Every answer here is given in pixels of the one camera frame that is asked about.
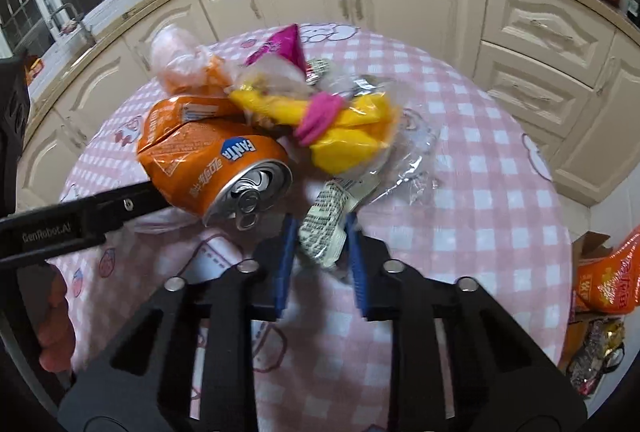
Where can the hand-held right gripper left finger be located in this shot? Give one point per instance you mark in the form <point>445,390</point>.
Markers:
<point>284,262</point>

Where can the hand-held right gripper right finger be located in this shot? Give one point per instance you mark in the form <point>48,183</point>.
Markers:
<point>357,267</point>

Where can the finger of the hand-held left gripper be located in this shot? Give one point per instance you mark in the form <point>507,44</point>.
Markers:
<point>127,204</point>

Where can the white printed wrapper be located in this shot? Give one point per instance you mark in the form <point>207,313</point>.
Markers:
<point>325,222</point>

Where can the crushed orange soda can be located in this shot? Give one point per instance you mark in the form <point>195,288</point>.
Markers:
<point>210,161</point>

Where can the person's left hand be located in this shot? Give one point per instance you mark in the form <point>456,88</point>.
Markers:
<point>55,317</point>

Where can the yellow and pink snack packet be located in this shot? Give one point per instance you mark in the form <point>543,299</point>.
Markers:
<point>345,146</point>

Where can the pink checked tablecloth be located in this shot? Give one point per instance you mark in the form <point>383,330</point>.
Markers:
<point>475,222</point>

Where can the clear plastic wrapper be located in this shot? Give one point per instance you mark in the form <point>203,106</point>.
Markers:
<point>415,146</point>

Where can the clear and orange plastic bag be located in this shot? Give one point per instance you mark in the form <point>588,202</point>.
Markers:
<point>187,74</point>

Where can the small orange box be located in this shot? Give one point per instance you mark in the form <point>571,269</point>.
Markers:
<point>35,69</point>

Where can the metal faucet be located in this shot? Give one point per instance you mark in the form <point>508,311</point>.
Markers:
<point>87,29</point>

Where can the magenta snack packet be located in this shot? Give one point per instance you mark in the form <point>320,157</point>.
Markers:
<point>285,46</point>

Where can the cardboard box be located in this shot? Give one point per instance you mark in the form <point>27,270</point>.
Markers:
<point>592,244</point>

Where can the dark snack packets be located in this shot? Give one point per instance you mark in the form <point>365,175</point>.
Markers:
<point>595,352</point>

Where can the orange snack bag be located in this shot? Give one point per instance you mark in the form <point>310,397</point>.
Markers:
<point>615,282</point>

